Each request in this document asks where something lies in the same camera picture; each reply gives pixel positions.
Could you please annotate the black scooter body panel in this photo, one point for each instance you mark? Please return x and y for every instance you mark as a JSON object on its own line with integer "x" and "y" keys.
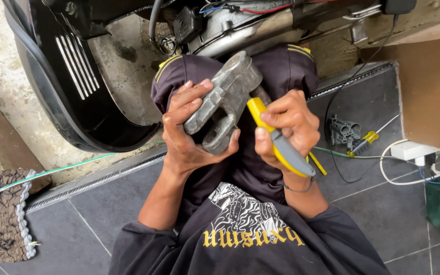
{"x": 71, "y": 114}

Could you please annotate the yellow plastic strip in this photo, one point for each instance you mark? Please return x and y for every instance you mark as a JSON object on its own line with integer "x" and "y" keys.
{"x": 318, "y": 163}

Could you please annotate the white power adapter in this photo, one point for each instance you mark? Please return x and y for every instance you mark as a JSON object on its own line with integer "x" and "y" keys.
{"x": 413, "y": 149}

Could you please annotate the dark shorts with yellow trim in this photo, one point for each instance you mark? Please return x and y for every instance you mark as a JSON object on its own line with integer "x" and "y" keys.
{"x": 281, "y": 68}

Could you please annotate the grey plastic part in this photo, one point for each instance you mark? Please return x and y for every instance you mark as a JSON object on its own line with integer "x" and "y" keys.
{"x": 344, "y": 130}

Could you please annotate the black printed shirt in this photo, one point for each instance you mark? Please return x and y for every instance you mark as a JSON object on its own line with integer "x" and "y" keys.
{"x": 250, "y": 244}

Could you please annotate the person's left hand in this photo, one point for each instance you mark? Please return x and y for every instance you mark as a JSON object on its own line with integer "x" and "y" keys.
{"x": 176, "y": 141}

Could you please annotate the brown board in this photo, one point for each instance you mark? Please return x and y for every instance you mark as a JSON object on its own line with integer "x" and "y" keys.
{"x": 430, "y": 91}

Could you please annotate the grey metal engine mount bracket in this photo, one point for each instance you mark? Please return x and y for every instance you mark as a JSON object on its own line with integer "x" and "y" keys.
{"x": 231, "y": 88}

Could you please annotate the woven brown doormat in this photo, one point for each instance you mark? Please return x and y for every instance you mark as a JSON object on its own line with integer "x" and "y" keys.
{"x": 2, "y": 217}

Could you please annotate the person's right hand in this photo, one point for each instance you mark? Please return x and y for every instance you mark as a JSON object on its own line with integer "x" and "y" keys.
{"x": 300, "y": 126}

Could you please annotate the black charger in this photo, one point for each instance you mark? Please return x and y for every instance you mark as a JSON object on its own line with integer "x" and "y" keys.
{"x": 399, "y": 5}

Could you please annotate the scooter engine with exhaust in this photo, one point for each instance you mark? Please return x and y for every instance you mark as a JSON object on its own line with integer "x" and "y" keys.
{"x": 235, "y": 30}

